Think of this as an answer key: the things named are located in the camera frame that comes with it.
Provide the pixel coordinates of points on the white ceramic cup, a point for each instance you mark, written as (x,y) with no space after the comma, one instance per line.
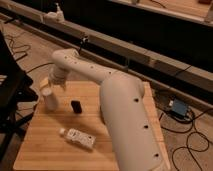
(50,99)

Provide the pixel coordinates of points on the blue box on floor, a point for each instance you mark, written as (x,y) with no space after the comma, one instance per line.
(178,108)

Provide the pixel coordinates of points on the wooden rail beam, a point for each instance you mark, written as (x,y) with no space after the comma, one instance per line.
(172,48)

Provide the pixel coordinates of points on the white plastic bottle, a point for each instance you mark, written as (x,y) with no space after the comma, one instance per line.
(78,137)

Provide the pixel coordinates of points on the black eraser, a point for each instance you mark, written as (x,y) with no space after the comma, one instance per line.
(76,106)

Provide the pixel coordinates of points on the black chair frame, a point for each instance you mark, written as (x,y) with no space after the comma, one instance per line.
(14,89)

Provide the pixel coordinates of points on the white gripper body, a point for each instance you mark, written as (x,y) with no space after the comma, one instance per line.
(57,76)

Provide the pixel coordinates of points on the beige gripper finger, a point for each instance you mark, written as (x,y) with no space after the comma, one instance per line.
(44,82)
(63,86)

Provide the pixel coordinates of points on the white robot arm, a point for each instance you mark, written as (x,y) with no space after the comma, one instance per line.
(121,101)

